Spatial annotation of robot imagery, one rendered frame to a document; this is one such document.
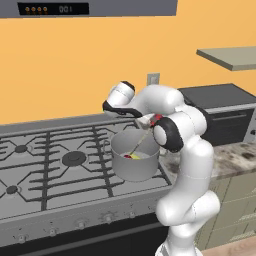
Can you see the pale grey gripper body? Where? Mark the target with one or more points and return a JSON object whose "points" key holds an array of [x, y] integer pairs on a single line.
{"points": [[144, 122]]}

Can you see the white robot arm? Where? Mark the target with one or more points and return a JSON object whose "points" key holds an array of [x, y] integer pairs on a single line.
{"points": [[190, 173]]}

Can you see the yellow lemon wedge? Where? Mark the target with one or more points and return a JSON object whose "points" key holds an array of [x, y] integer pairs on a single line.
{"points": [[134, 156]]}

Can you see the red tomato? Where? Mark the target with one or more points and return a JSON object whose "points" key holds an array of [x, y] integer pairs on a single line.
{"points": [[127, 156]]}

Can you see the grey metal pot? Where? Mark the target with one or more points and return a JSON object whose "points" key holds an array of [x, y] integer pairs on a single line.
{"points": [[133, 168]]}

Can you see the black toaster oven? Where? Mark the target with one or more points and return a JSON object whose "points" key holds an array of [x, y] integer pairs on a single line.
{"points": [[226, 116]]}

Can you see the grey gas hob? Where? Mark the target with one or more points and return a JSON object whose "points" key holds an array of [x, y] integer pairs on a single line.
{"points": [[66, 166]]}

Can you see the grey hob knob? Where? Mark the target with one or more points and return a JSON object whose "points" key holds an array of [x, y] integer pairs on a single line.
{"points": [[108, 218], [132, 214], [21, 238], [81, 224], [52, 231]]}

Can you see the beige cupboard run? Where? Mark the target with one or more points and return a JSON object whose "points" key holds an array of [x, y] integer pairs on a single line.
{"points": [[233, 210]]}

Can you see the black oven door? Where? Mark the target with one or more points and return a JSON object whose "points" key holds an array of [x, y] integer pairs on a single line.
{"points": [[100, 243]]}

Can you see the grey wall socket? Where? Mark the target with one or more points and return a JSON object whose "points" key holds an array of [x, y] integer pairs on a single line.
{"points": [[153, 79]]}

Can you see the grey wall shelf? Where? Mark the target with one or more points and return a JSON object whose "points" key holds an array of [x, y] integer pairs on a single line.
{"points": [[230, 57]]}

